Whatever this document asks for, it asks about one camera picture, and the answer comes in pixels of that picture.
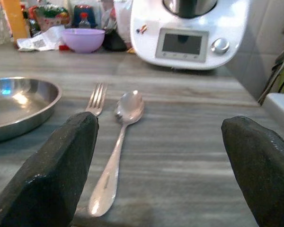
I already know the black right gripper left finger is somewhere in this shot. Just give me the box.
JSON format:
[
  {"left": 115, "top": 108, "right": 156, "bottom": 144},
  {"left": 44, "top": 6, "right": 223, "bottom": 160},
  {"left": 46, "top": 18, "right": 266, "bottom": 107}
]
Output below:
[{"left": 0, "top": 111, "right": 100, "bottom": 227}]

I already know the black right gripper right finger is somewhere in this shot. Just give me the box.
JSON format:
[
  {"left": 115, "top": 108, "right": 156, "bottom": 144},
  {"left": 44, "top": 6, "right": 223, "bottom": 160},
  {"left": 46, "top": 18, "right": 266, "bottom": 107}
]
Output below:
[{"left": 221, "top": 115, "right": 284, "bottom": 227}]

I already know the silver metal spoon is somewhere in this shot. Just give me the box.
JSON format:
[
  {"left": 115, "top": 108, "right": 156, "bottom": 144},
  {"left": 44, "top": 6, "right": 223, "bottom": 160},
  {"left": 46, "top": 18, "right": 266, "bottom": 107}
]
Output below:
[{"left": 88, "top": 89, "right": 145, "bottom": 218}]

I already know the round steel plate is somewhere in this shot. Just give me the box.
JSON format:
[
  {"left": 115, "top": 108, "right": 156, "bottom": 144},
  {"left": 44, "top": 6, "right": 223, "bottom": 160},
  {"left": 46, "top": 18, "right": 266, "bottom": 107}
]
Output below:
[{"left": 0, "top": 76, "right": 63, "bottom": 144}]

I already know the silver metal fork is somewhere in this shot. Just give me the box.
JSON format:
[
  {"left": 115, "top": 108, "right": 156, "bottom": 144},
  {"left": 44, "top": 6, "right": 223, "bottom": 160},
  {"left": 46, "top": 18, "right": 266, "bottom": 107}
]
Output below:
[{"left": 85, "top": 82, "right": 108, "bottom": 117}]

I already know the crumpled white paper sheet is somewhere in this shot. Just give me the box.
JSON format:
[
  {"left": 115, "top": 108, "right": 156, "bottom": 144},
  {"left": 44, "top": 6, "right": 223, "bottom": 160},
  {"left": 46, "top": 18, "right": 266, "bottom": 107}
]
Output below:
[{"left": 16, "top": 25, "right": 67, "bottom": 52}]

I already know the purple plastic bowl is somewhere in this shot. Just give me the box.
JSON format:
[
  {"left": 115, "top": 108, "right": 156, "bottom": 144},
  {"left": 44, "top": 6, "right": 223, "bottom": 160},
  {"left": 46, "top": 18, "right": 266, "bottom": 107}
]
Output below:
[{"left": 61, "top": 28, "right": 106, "bottom": 53}]

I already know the white kitchen food processor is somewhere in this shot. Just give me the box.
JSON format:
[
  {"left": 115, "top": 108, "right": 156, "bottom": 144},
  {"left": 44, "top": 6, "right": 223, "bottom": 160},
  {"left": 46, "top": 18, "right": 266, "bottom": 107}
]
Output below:
[{"left": 130, "top": 0, "right": 249, "bottom": 71}]

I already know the small bottle with red cap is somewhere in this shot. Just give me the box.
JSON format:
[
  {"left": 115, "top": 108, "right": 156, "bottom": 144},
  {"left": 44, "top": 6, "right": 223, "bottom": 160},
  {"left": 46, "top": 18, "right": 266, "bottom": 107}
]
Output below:
[{"left": 78, "top": 12, "right": 92, "bottom": 29}]

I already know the colourful snack packet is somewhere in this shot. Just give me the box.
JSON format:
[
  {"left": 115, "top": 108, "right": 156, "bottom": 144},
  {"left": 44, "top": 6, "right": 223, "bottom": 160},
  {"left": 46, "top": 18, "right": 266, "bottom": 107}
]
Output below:
[{"left": 28, "top": 4, "right": 71, "bottom": 36}]

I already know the tall orange container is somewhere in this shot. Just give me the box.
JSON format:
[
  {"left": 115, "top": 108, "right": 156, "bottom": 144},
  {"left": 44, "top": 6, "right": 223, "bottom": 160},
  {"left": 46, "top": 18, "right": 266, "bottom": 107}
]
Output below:
[{"left": 1, "top": 0, "right": 29, "bottom": 40}]

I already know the dark blue packet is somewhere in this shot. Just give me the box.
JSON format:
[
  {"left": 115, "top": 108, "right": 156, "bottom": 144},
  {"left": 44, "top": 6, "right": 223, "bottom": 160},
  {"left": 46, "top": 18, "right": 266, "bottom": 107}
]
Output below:
[{"left": 73, "top": 4, "right": 98, "bottom": 28}]

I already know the white plastic bag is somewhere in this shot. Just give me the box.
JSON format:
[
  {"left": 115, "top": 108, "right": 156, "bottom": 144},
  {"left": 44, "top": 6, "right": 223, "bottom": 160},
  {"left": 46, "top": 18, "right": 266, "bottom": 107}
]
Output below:
[{"left": 99, "top": 0, "right": 133, "bottom": 48}]

